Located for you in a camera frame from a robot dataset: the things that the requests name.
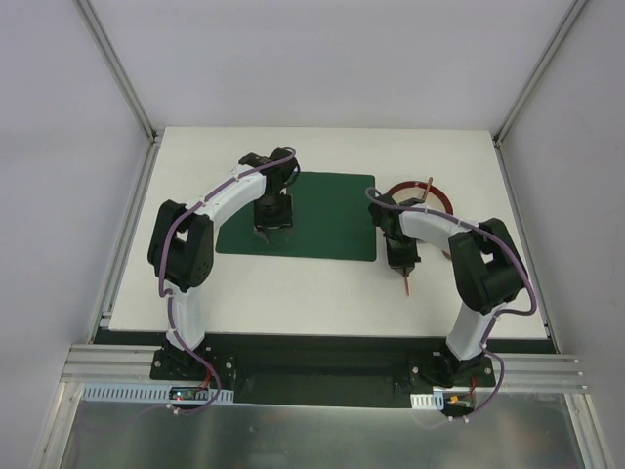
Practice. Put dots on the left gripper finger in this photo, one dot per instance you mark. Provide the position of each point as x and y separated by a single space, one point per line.
263 236
287 233

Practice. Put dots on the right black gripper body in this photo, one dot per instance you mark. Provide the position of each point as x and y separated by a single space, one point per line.
403 263

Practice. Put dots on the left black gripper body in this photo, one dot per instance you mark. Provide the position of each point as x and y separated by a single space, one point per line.
272 226

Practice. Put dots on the green placemat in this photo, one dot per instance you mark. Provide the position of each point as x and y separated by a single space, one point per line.
331 221

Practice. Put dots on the red rimmed beige plate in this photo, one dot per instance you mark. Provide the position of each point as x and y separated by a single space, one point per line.
393 223

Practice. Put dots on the orange knife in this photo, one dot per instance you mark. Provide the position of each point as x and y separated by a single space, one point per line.
407 285

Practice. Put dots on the copper spoon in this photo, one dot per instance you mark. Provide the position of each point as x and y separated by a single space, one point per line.
427 189

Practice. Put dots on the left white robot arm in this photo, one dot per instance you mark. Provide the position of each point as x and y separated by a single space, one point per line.
182 244

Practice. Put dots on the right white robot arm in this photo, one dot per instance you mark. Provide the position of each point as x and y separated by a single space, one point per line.
489 275

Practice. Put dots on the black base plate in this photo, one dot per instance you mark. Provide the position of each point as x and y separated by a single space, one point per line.
351 371

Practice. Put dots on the right white cable duct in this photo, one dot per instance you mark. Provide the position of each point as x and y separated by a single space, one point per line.
433 401

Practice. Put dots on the white cable duct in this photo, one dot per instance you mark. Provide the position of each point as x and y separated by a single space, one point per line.
154 394
433 401

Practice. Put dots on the left aluminium frame post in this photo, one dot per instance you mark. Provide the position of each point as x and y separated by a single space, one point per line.
117 70

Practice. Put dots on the aluminium frame post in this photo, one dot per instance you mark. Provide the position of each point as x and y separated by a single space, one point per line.
117 70
570 19

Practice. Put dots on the aluminium front rail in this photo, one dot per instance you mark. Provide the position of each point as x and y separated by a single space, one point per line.
525 373

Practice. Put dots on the left white cable duct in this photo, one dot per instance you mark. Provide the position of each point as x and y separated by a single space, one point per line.
154 394

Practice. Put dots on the right aluminium frame post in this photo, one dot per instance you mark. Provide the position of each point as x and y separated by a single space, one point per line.
570 19

